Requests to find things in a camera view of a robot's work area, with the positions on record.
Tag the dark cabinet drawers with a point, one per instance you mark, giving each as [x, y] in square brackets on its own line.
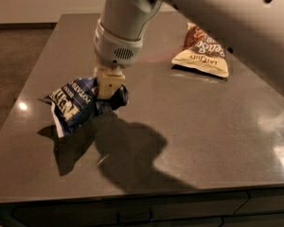
[258, 207]

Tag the brown and cream chip bag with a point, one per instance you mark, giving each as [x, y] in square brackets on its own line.
[202, 52]

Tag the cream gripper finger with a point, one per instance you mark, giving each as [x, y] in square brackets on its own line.
[109, 80]

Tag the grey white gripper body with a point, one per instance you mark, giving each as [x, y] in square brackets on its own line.
[114, 50]

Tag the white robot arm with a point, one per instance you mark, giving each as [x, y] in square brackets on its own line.
[252, 29]

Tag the blue kettle chip bag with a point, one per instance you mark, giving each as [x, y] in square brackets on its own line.
[76, 103]

